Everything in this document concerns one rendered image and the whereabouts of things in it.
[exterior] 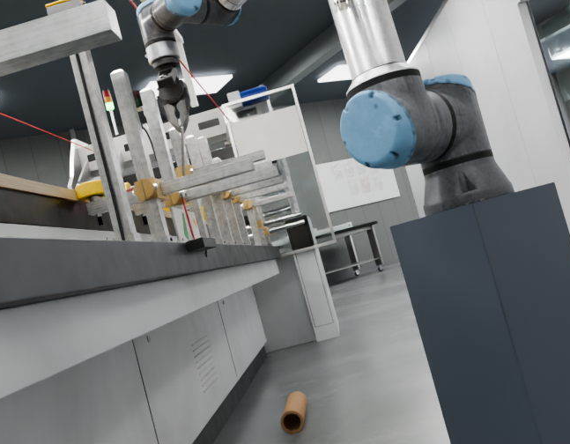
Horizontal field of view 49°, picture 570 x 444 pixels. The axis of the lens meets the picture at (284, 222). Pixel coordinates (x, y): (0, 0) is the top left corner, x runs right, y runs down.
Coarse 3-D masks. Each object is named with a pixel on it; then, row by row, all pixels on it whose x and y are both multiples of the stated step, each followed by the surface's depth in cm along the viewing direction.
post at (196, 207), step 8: (176, 136) 205; (176, 144) 205; (184, 144) 207; (176, 152) 205; (184, 152) 204; (176, 160) 204; (192, 208) 203; (200, 208) 205; (200, 216) 203; (200, 224) 203; (200, 232) 203
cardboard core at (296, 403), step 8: (296, 392) 247; (288, 400) 238; (296, 400) 235; (304, 400) 241; (288, 408) 224; (296, 408) 224; (304, 408) 232; (288, 416) 235; (296, 416) 239; (304, 416) 226; (288, 424) 226; (296, 424) 227; (288, 432) 219; (296, 432) 219
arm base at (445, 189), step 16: (448, 160) 129; (464, 160) 128; (480, 160) 128; (432, 176) 132; (448, 176) 129; (464, 176) 127; (480, 176) 127; (496, 176) 128; (432, 192) 131; (448, 192) 128; (464, 192) 127; (480, 192) 125; (496, 192) 126; (512, 192) 129; (432, 208) 131; (448, 208) 128
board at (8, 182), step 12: (0, 180) 123; (12, 180) 128; (24, 180) 134; (24, 192) 134; (36, 192) 138; (48, 192) 144; (60, 192) 150; (72, 192) 158; (132, 204) 205; (168, 216) 248
